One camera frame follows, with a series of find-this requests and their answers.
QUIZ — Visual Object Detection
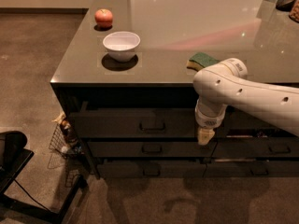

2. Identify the dark counter cabinet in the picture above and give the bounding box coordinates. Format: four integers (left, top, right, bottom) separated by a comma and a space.
51, 0, 299, 177

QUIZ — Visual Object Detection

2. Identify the drawer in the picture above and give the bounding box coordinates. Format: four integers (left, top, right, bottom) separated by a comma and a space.
216, 106, 293, 137
213, 137, 299, 159
69, 102, 196, 138
88, 139, 217, 158
97, 159, 206, 178
205, 161, 299, 177

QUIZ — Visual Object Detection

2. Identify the green yellow sponge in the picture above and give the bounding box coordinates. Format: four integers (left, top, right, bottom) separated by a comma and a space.
186, 52, 219, 72

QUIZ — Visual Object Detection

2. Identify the snack bag in basket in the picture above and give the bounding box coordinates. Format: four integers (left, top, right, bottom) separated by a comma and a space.
53, 112, 81, 155

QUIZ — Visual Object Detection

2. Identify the white bowl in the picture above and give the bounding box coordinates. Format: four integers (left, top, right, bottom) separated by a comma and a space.
103, 31, 141, 63

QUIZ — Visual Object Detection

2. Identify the red apple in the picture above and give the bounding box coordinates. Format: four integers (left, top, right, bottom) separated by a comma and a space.
94, 8, 113, 28

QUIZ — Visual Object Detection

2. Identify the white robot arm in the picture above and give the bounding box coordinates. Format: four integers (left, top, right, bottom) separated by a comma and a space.
193, 58, 299, 146

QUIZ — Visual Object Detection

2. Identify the wire basket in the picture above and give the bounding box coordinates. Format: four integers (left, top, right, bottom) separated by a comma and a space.
48, 123, 85, 189

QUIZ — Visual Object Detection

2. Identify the black cable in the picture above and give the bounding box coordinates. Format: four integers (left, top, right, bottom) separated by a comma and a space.
12, 178, 52, 213

